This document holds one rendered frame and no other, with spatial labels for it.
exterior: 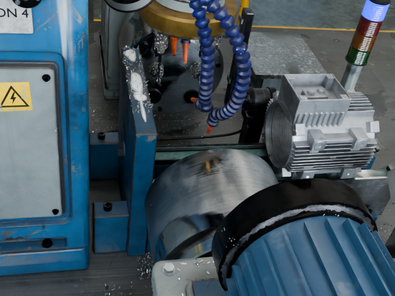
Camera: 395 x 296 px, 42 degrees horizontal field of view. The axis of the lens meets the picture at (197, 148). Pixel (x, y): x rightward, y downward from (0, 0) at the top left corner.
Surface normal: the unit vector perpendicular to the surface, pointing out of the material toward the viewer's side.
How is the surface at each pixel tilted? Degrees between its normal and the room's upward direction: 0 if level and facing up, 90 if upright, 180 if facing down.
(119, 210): 0
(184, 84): 90
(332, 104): 90
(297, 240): 23
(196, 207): 32
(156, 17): 90
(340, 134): 0
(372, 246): 60
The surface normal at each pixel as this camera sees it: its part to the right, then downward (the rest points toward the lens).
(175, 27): -0.22, 0.61
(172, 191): -0.62, -0.50
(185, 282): 0.13, -0.76
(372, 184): 0.19, 0.65
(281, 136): 0.25, -0.04
